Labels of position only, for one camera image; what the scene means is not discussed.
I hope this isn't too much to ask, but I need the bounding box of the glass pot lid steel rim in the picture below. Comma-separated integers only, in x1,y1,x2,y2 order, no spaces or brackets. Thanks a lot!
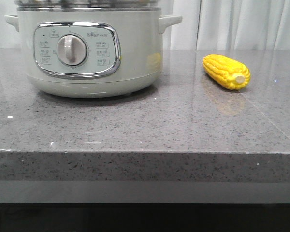
15,0,159,8

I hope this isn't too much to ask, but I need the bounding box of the yellow corn cob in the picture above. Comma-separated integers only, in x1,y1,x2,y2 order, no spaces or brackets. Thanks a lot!
202,54,250,90

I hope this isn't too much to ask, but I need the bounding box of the pale green electric cooking pot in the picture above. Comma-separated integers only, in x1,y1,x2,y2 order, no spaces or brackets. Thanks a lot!
5,6,182,98

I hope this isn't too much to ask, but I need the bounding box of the white curtain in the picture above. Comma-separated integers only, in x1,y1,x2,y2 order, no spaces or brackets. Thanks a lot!
0,0,290,51

